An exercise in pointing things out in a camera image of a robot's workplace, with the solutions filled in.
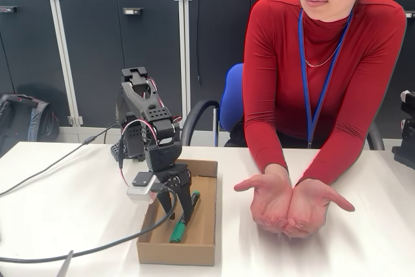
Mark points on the person's left hand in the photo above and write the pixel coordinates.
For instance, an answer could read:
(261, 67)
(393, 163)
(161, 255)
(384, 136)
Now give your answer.
(313, 207)

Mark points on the person in red top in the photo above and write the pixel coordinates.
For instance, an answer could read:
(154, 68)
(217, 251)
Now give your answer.
(275, 63)

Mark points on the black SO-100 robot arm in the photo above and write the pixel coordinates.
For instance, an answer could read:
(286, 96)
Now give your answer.
(139, 102)

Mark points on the blue office chair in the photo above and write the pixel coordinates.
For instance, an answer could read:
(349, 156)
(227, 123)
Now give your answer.
(230, 95)

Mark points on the person's right hand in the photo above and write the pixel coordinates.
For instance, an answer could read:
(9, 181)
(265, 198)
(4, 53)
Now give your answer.
(272, 199)

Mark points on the dark cabinet door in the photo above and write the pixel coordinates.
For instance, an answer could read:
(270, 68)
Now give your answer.
(220, 30)
(26, 46)
(410, 63)
(97, 46)

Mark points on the grey metal strip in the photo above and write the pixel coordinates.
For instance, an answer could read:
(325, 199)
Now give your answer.
(66, 265)

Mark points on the white gripper camera box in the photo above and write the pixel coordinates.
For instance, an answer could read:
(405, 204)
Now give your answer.
(139, 189)

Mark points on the left forearm in red sleeve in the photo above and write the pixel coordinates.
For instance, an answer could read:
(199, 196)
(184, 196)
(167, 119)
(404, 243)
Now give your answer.
(330, 157)

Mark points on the open brown cardboard box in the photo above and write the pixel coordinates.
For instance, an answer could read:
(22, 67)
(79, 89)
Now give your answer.
(178, 252)

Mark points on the black idle robot arm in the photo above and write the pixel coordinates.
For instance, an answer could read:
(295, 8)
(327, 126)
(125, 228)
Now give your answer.
(407, 153)

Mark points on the right forearm in red sleeve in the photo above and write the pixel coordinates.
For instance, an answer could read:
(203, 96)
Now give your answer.
(262, 147)

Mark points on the dark grey backpack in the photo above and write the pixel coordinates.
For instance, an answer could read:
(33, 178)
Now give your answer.
(29, 121)

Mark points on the green capped black marker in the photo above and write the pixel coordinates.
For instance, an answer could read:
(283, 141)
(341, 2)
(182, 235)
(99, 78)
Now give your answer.
(176, 233)

